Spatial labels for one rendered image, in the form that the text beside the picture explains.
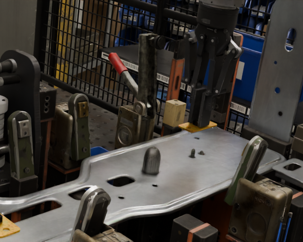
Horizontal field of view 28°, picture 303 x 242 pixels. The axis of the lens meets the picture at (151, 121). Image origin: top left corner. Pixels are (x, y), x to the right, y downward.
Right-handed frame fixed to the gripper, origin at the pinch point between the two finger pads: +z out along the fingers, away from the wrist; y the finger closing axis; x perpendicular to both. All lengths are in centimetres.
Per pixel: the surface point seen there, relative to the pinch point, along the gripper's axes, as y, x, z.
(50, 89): -18.6, -23.0, -1.0
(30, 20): -210, 116, 37
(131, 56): -54, 36, 8
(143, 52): -15.6, -1.9, -7.1
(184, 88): -29.5, 32.3, 9.5
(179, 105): -10.9, 7.1, 4.4
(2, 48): -228, 111, 57
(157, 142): -8.8, -1.1, 10.7
